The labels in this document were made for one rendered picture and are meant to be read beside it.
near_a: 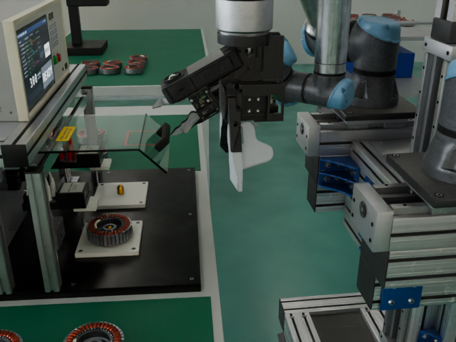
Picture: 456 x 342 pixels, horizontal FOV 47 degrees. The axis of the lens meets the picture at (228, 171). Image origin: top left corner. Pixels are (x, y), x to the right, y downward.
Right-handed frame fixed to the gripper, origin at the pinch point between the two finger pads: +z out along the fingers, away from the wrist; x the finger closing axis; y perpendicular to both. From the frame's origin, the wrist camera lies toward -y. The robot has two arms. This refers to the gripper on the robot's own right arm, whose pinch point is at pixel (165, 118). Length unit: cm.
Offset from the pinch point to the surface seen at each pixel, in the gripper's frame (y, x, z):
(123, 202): -7.0, 16.6, 24.9
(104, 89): -146, 9, 48
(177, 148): -56, 27, 14
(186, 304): 35.4, 27.9, 11.6
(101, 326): 45, 17, 24
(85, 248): 16.2, 13.1, 30.9
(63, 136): 15.4, -12.3, 18.2
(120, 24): -521, 12, 87
